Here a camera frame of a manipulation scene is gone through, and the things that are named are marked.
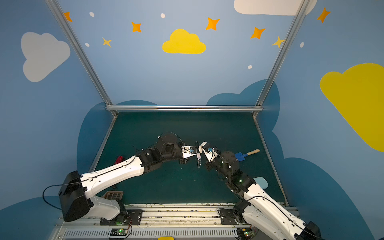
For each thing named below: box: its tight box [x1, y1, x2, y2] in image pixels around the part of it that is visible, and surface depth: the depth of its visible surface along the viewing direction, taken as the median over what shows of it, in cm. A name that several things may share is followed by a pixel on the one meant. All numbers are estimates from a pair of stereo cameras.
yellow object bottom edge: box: [157, 236, 175, 240], surface depth 70 cm
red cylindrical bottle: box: [115, 156, 124, 164], surface depth 94 cm
